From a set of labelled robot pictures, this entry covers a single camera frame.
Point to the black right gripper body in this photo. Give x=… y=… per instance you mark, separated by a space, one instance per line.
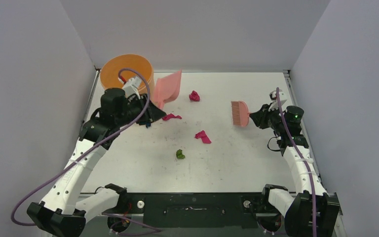
x=263 y=114

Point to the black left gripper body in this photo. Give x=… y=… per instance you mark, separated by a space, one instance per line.
x=135 y=107

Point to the pink hand brush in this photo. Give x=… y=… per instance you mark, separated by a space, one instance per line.
x=240 y=113

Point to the pink plastic dustpan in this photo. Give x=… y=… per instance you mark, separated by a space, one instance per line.
x=167 y=89

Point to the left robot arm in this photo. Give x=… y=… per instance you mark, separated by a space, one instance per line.
x=60 y=212

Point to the magenta scrap near right arm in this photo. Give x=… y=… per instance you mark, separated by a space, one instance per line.
x=203 y=137

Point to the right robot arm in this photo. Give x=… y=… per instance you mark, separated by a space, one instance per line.
x=312 y=212

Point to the long magenta paper scrap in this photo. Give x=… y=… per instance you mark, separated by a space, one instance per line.
x=171 y=116

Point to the crumpled magenta paper ball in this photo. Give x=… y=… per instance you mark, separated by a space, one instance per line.
x=194 y=96

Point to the green paper scrap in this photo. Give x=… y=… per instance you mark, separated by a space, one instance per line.
x=179 y=154

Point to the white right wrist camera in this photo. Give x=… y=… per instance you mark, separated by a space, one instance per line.
x=277 y=100

